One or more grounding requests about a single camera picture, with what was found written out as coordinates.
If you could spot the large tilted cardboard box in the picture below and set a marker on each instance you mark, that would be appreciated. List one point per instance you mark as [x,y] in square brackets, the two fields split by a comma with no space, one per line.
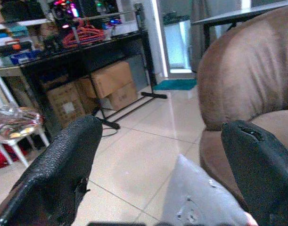
[112,78]

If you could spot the dark grey table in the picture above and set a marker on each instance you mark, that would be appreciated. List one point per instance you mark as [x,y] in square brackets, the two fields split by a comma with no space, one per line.
[231,16]

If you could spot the red plastic clothes hangers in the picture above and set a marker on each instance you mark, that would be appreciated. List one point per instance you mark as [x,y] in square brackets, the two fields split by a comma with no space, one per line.
[83,35]

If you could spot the black metal shelf rack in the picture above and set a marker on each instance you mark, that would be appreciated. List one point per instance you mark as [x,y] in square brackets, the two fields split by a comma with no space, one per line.
[92,58]

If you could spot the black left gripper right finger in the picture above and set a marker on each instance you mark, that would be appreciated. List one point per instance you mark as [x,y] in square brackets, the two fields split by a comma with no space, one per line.
[259,169]

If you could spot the cardboard box with white label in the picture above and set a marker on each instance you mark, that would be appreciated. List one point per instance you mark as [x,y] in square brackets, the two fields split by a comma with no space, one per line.
[64,104]

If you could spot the brown fabric sofa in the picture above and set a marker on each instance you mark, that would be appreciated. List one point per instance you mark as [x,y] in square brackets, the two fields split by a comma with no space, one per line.
[247,77]

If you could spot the small cardboard box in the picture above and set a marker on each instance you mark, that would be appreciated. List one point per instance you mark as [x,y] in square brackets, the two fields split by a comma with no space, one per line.
[122,96]

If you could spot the glowing rgb computer case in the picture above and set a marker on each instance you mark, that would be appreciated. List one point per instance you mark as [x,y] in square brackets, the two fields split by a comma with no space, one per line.
[63,14]

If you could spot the white plastic stool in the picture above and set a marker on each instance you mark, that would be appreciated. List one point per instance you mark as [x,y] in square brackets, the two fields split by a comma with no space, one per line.
[15,143]

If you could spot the white patterned pillow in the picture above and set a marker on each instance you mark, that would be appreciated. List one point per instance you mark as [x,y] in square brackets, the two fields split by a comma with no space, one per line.
[200,200]

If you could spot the crumpled clear plastic bag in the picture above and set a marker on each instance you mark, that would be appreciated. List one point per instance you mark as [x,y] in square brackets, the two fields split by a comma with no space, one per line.
[13,120]

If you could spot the grey curtain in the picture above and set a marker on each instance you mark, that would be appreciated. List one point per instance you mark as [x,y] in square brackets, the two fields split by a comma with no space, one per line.
[201,35]

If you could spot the teal floor mat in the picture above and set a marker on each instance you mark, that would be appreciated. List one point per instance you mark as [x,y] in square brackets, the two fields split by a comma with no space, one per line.
[175,84]

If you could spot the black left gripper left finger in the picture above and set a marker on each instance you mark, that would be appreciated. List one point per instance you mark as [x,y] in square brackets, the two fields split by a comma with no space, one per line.
[54,169]

